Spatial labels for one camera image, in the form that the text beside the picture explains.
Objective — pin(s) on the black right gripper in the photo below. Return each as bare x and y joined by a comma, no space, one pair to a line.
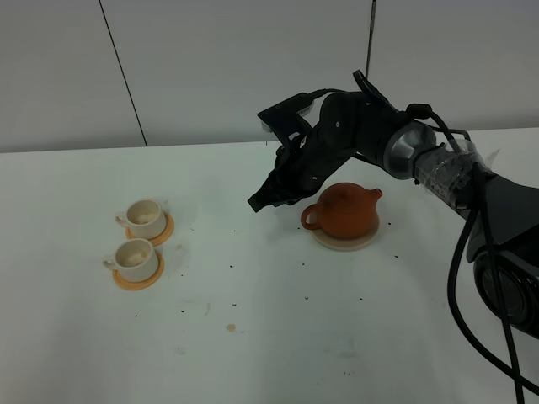
349,124

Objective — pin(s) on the brown clay teapot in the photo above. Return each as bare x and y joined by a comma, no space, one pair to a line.
343,211

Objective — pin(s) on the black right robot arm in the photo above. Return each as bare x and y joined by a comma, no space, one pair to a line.
503,245

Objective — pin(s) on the beige round teapot saucer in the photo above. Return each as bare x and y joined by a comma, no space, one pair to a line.
347,245

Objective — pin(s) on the orange coaster far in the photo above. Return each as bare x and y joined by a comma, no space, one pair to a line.
167,232

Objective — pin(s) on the orange coaster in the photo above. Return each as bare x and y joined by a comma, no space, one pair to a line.
134,286
167,232

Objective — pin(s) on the white teacup far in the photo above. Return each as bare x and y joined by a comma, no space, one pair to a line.
143,219

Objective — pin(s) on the white teacup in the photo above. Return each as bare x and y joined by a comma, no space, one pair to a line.
135,260
143,219

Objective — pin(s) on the white teacup near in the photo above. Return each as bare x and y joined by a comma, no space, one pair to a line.
135,260

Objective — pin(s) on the orange coaster near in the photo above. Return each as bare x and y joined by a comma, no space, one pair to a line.
134,286

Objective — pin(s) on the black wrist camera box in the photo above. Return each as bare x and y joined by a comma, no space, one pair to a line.
286,119

